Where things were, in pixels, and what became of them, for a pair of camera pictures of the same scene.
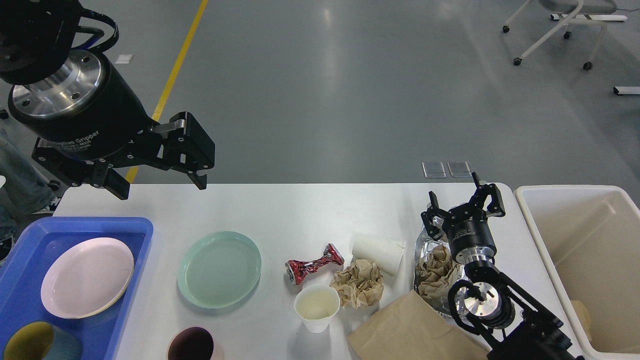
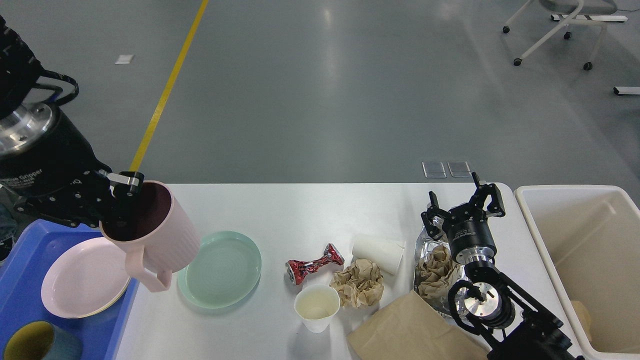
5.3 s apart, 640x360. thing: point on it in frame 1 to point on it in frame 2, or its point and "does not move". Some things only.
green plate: [219, 270] does not move
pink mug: [193, 343] to [159, 237]
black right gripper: [466, 227] does not move
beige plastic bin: [589, 236] does not move
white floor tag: [124, 59] does not move
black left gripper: [89, 112] to [46, 172]
